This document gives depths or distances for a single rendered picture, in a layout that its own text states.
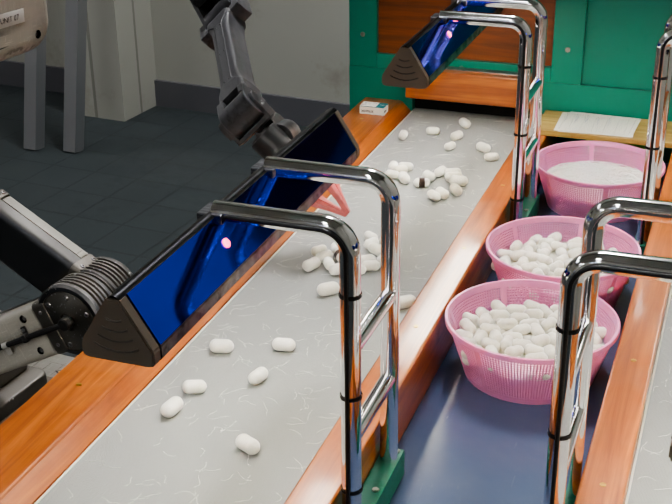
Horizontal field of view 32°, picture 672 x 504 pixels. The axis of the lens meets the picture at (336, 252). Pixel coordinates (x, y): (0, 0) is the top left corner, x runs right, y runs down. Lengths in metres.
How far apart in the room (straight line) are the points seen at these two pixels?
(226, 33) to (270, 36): 2.81
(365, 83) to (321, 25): 2.08
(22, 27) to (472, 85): 1.16
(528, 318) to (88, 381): 0.69
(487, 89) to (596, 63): 0.25
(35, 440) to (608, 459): 0.73
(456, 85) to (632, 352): 1.14
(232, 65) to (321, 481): 0.94
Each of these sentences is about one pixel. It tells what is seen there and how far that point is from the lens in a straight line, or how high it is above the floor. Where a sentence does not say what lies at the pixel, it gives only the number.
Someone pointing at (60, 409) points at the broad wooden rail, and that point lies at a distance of 1.62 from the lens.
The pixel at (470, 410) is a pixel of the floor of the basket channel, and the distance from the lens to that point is 1.74.
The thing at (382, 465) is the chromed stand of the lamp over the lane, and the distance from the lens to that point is 1.55.
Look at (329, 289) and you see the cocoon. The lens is 1.91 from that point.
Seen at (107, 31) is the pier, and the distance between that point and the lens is 5.15.
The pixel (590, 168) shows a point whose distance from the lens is 2.51.
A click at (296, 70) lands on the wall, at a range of 5.03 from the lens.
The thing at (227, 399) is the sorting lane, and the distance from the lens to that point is 1.65.
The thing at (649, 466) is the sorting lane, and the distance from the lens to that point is 1.55.
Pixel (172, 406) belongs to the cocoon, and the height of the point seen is 0.76.
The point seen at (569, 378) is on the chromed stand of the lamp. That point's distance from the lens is 1.25.
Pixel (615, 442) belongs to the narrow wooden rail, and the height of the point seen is 0.77.
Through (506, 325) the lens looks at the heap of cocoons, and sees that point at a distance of 1.84.
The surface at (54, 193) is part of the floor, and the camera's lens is 4.48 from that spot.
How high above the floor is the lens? 1.61
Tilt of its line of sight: 25 degrees down
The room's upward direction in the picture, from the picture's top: 1 degrees counter-clockwise
